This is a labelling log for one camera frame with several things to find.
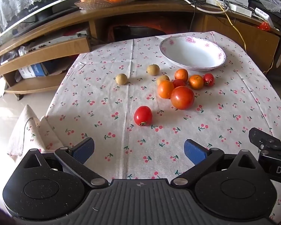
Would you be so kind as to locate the glass fruit dish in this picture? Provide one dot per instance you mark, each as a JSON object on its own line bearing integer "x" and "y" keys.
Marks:
{"x": 100, "y": 4}

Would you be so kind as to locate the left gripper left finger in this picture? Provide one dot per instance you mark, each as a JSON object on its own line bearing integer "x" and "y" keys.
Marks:
{"x": 73, "y": 159}

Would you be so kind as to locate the blue white cardboard box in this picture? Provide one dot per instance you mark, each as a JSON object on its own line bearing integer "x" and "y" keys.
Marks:
{"x": 32, "y": 71}

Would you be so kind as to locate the white power strip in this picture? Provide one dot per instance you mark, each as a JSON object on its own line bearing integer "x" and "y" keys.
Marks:
{"x": 232, "y": 7}

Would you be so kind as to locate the cherry print tablecloth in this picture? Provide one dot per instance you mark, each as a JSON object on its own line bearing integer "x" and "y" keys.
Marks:
{"x": 89, "y": 103}

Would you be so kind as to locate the small red cherry tomato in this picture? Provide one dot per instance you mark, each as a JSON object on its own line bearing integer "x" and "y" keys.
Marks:
{"x": 208, "y": 79}

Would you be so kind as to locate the wooden tv stand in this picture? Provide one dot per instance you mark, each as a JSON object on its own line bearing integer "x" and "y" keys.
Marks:
{"x": 260, "y": 45}

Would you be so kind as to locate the oval red cherry tomato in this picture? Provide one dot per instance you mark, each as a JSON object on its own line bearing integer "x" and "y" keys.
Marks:
{"x": 143, "y": 116}

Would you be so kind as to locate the tan longan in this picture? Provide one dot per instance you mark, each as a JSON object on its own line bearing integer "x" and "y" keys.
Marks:
{"x": 153, "y": 69}
{"x": 161, "y": 79}
{"x": 121, "y": 79}

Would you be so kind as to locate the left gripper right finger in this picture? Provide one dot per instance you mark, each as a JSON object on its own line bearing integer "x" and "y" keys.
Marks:
{"x": 205, "y": 161}

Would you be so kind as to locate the white floral porcelain bowl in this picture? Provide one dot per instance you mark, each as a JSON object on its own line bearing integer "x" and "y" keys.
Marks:
{"x": 192, "y": 53}

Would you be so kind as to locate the red plastic bag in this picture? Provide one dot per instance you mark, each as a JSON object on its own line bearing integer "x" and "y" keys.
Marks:
{"x": 264, "y": 26}

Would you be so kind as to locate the white labelled device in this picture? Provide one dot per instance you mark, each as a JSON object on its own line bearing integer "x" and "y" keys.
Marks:
{"x": 264, "y": 16}

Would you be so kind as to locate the silver set-top box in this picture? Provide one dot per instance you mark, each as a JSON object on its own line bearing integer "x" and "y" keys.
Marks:
{"x": 52, "y": 39}

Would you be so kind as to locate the hidden red cherry tomato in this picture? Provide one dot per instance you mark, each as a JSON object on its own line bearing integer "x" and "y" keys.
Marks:
{"x": 178, "y": 83}

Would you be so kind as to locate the orange mandarin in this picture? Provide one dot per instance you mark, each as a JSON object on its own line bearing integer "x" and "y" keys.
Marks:
{"x": 181, "y": 74}
{"x": 165, "y": 89}
{"x": 196, "y": 82}

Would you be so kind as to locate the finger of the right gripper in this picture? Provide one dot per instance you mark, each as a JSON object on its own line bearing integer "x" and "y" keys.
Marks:
{"x": 263, "y": 140}

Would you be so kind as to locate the large red tomato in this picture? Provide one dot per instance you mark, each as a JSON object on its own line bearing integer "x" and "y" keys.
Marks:
{"x": 182, "y": 97}

